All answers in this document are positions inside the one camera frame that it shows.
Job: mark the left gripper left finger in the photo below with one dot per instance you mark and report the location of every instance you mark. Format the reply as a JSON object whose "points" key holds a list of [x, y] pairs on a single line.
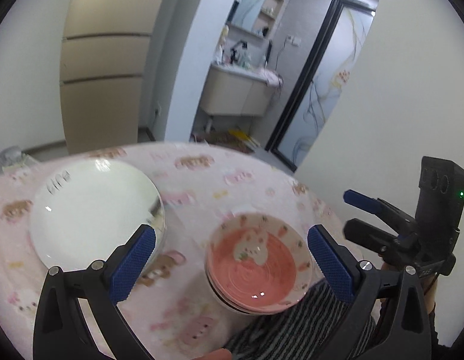
{"points": [[60, 328]]}

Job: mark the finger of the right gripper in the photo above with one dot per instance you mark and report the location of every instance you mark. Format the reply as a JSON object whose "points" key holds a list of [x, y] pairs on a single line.
{"points": [[390, 215], [394, 250]]}

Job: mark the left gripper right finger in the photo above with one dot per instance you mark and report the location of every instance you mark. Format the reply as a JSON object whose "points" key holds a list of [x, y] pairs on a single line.
{"points": [[404, 331]]}

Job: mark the white plate with lettering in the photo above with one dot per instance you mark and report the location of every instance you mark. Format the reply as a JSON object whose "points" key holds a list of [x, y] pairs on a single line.
{"points": [[87, 208]]}

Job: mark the pink strawberry bowl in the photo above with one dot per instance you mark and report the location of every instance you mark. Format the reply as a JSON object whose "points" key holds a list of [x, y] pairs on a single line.
{"points": [[261, 292], [261, 242]]}

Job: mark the person's right hand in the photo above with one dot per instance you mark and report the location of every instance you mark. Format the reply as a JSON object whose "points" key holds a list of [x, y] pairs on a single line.
{"points": [[429, 286]]}

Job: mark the striped clothing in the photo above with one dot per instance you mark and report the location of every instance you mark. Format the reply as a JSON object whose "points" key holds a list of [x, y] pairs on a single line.
{"points": [[297, 333]]}

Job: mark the pink cartoon tablecloth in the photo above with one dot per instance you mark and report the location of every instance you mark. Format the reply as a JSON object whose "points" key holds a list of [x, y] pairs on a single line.
{"points": [[202, 186]]}

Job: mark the frosted glass sliding door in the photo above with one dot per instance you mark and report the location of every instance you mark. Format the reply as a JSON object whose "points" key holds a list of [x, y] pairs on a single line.
{"points": [[324, 75]]}

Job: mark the beige bathroom vanity cabinet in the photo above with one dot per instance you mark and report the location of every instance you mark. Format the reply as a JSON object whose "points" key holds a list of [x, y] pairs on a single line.
{"points": [[230, 90]]}

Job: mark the bathroom mirror cabinet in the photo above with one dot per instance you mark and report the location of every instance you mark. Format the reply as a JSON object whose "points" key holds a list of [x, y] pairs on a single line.
{"points": [[256, 17]]}

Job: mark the beige three-door refrigerator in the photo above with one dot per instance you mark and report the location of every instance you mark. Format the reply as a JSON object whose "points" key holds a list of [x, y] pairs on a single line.
{"points": [[103, 57]]}

